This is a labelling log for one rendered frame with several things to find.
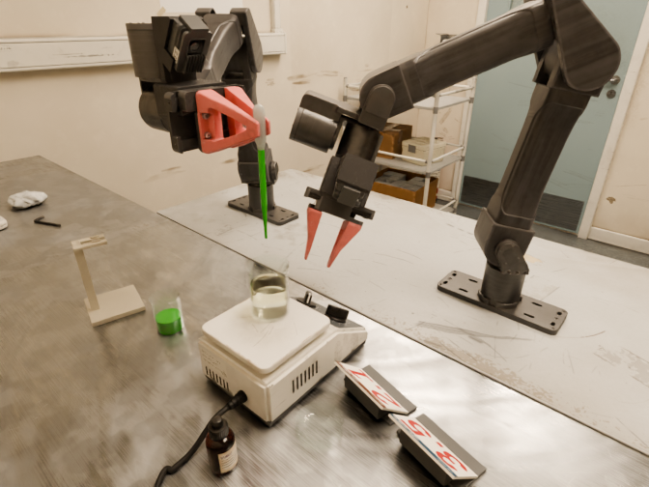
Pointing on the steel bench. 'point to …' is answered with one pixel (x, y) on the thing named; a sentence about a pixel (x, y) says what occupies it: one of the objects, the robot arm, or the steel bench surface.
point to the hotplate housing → (241, 373)
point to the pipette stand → (124, 300)
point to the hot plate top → (265, 334)
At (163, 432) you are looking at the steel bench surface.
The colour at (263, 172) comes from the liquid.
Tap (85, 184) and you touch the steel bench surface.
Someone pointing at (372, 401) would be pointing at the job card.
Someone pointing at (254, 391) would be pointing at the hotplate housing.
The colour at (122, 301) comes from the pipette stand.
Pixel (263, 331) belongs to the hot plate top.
